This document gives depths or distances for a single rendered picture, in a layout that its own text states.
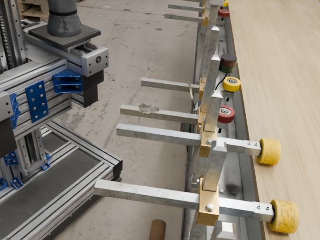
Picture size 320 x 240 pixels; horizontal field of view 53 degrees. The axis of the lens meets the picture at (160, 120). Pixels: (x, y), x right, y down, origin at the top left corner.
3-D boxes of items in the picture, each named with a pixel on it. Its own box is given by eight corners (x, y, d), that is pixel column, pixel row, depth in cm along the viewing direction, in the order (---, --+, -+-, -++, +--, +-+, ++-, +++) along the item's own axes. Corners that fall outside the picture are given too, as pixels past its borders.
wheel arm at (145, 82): (140, 87, 151) (141, 79, 149) (141, 84, 154) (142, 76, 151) (232, 100, 149) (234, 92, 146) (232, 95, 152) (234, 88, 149)
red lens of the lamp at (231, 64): (219, 65, 115) (220, 60, 114) (219, 58, 120) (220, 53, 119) (236, 67, 115) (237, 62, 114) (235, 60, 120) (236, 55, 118)
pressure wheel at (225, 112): (209, 137, 129) (215, 114, 122) (209, 125, 135) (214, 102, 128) (229, 140, 129) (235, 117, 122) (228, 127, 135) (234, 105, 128)
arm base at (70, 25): (39, 30, 140) (36, 7, 134) (66, 21, 150) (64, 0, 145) (63, 40, 134) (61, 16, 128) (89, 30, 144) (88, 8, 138)
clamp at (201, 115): (196, 132, 127) (198, 122, 124) (197, 112, 138) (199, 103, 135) (210, 134, 127) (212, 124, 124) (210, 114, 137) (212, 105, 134)
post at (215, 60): (192, 154, 144) (211, 57, 115) (192, 149, 147) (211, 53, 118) (200, 155, 144) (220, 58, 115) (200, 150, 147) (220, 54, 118)
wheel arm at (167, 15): (164, 19, 232) (164, 13, 229) (164, 17, 235) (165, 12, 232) (224, 26, 230) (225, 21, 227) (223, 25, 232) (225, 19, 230)
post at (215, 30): (195, 118, 163) (211, 27, 134) (195, 115, 166) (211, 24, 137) (201, 119, 163) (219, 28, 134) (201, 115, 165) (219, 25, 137)
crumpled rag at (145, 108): (135, 113, 127) (135, 107, 126) (138, 103, 132) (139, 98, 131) (157, 115, 126) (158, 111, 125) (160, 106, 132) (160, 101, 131)
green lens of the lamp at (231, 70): (218, 72, 117) (219, 66, 115) (217, 64, 122) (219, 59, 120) (235, 74, 116) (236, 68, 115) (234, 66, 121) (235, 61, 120)
